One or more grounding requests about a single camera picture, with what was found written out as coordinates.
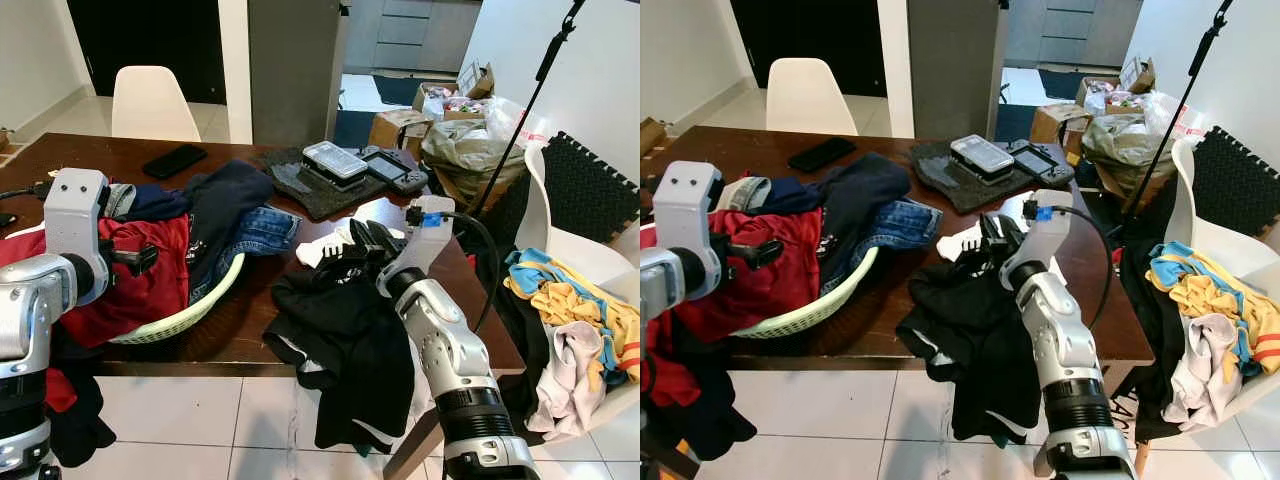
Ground dark red T-shirt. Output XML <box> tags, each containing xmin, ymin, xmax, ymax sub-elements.
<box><xmin>0</xmin><ymin>215</ymin><xmax>193</xmax><ymax>351</ymax></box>
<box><xmin>640</xmin><ymin>208</ymin><xmax>826</xmax><ymax>346</ymax></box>

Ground black foam mat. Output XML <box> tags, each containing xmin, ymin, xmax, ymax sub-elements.
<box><xmin>910</xmin><ymin>140</ymin><xmax>1076</xmax><ymax>214</ymax></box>
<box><xmin>262</xmin><ymin>148</ymin><xmax>431</xmax><ymax>221</ymax></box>

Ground pale green laundry basket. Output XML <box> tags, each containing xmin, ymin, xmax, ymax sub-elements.
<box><xmin>105</xmin><ymin>250</ymin><xmax>246</xmax><ymax>346</ymax></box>
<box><xmin>725</xmin><ymin>245</ymin><xmax>881</xmax><ymax>339</ymax></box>

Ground black handheld game console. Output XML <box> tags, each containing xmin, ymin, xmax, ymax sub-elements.
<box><xmin>358</xmin><ymin>147</ymin><xmax>431</xmax><ymax>196</ymax></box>
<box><xmin>1008</xmin><ymin>140</ymin><xmax>1076</xmax><ymax>189</ymax></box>

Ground clear plastic container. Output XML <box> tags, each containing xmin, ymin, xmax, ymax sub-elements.
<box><xmin>950</xmin><ymin>134</ymin><xmax>1016</xmax><ymax>176</ymax></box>
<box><xmin>302</xmin><ymin>141</ymin><xmax>369</xmax><ymax>183</ymax></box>

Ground blue denim jeans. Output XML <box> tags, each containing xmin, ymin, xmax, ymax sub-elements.
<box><xmin>870</xmin><ymin>198</ymin><xmax>943</xmax><ymax>256</ymax></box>
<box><xmin>230</xmin><ymin>205</ymin><xmax>303</xmax><ymax>259</ymax></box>

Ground black white-striped shirt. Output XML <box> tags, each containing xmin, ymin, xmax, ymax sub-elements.
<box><xmin>262</xmin><ymin>265</ymin><xmax>416</xmax><ymax>456</ymax></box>
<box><xmin>895</xmin><ymin>255</ymin><xmax>1046</xmax><ymax>446</ymax></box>

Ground black smartphone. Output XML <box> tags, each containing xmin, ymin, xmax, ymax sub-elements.
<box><xmin>142</xmin><ymin>144</ymin><xmax>209</xmax><ymax>179</ymax></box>
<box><xmin>787</xmin><ymin>137</ymin><xmax>858</xmax><ymax>173</ymax></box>

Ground navy blue sweater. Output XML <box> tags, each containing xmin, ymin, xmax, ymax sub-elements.
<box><xmin>125</xmin><ymin>160</ymin><xmax>276</xmax><ymax>301</ymax></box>
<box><xmin>765</xmin><ymin>152</ymin><xmax>911</xmax><ymax>291</ymax></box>

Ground dark brown wooden table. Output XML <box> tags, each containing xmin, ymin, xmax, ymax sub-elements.
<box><xmin>640</xmin><ymin>125</ymin><xmax>1156</xmax><ymax>471</ymax></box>
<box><xmin>0</xmin><ymin>132</ymin><xmax>526</xmax><ymax>480</ymax></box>

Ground small cardboard box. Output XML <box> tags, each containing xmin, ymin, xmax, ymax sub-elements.
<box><xmin>368</xmin><ymin>108</ymin><xmax>436</xmax><ymax>151</ymax></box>
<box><xmin>1030</xmin><ymin>103</ymin><xmax>1096</xmax><ymax>146</ymax></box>

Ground grey green plastic bag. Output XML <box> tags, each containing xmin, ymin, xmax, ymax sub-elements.
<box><xmin>420</xmin><ymin>118</ymin><xmax>531</xmax><ymax>206</ymax></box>
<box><xmin>1082</xmin><ymin>112</ymin><xmax>1191</xmax><ymax>196</ymax></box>

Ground dark hanging garment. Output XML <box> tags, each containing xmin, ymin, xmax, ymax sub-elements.
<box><xmin>645</xmin><ymin>310</ymin><xmax>759</xmax><ymax>463</ymax></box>
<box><xmin>45</xmin><ymin>340</ymin><xmax>119</xmax><ymax>469</ymax></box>

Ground black garment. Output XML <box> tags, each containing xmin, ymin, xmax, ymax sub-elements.
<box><xmin>1120</xmin><ymin>240</ymin><xmax>1181</xmax><ymax>441</ymax></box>
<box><xmin>472</xmin><ymin>245</ymin><xmax>551</xmax><ymax>431</ymax></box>

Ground white plastic chair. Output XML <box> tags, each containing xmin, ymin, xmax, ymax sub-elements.
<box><xmin>765</xmin><ymin>57</ymin><xmax>861</xmax><ymax>136</ymax></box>
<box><xmin>500</xmin><ymin>140</ymin><xmax>641</xmax><ymax>446</ymax></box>
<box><xmin>110</xmin><ymin>65</ymin><xmax>203</xmax><ymax>143</ymax></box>
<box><xmin>1130</xmin><ymin>135</ymin><xmax>1280</xmax><ymax>476</ymax></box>

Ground black puzzle foam tile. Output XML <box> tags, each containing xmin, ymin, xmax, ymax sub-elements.
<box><xmin>540</xmin><ymin>130</ymin><xmax>641</xmax><ymax>246</ymax></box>
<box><xmin>1195</xmin><ymin>125</ymin><xmax>1280</xmax><ymax>236</ymax></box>

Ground open filled cardboard box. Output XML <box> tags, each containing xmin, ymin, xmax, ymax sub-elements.
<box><xmin>412</xmin><ymin>62</ymin><xmax>496</xmax><ymax>121</ymax></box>
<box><xmin>1075</xmin><ymin>57</ymin><xmax>1158</xmax><ymax>116</ymax></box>

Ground yellow blue shirt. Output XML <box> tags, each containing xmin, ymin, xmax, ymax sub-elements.
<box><xmin>1148</xmin><ymin>240</ymin><xmax>1280</xmax><ymax>376</ymax></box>
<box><xmin>503</xmin><ymin>247</ymin><xmax>641</xmax><ymax>386</ymax></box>

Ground white red-print plastic bag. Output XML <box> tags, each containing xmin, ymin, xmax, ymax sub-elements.
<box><xmin>1145</xmin><ymin>92</ymin><xmax>1216</xmax><ymax>146</ymax></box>
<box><xmin>485</xmin><ymin>98</ymin><xmax>551</xmax><ymax>151</ymax></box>

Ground pale pink garment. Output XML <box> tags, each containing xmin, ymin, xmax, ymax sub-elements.
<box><xmin>525</xmin><ymin>320</ymin><xmax>606</xmax><ymax>441</ymax></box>
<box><xmin>1162</xmin><ymin>312</ymin><xmax>1246</xmax><ymax>433</ymax></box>

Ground grey drawer cabinet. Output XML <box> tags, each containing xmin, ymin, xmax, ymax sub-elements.
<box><xmin>345</xmin><ymin>0</ymin><xmax>483</xmax><ymax>71</ymax></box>
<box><xmin>1003</xmin><ymin>0</ymin><xmax>1143</xmax><ymax>66</ymax></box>

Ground black microphone stand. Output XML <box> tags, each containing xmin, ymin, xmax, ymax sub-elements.
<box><xmin>1115</xmin><ymin>0</ymin><xmax>1233</xmax><ymax>236</ymax></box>
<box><xmin>468</xmin><ymin>0</ymin><xmax>589</xmax><ymax>221</ymax></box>

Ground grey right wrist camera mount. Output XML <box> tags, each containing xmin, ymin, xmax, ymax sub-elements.
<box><xmin>1005</xmin><ymin>190</ymin><xmax>1073</xmax><ymax>271</ymax></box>
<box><xmin>380</xmin><ymin>195</ymin><xmax>456</xmax><ymax>291</ymax></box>

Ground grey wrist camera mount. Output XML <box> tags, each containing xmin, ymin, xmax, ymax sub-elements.
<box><xmin>380</xmin><ymin>195</ymin><xmax>456</xmax><ymax>291</ymax></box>
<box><xmin>652</xmin><ymin>160</ymin><xmax>726</xmax><ymax>263</ymax></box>
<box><xmin>43</xmin><ymin>168</ymin><xmax>111</xmax><ymax>263</ymax></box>
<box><xmin>1005</xmin><ymin>190</ymin><xmax>1073</xmax><ymax>271</ymax></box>

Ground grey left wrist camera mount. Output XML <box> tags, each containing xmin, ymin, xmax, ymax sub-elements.
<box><xmin>652</xmin><ymin>160</ymin><xmax>726</xmax><ymax>263</ymax></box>
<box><xmin>43</xmin><ymin>168</ymin><xmax>111</xmax><ymax>263</ymax></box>

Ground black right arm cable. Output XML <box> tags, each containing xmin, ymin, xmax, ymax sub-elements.
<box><xmin>1022</xmin><ymin>200</ymin><xmax>1116</xmax><ymax>331</ymax></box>
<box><xmin>405</xmin><ymin>205</ymin><xmax>501</xmax><ymax>336</ymax></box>

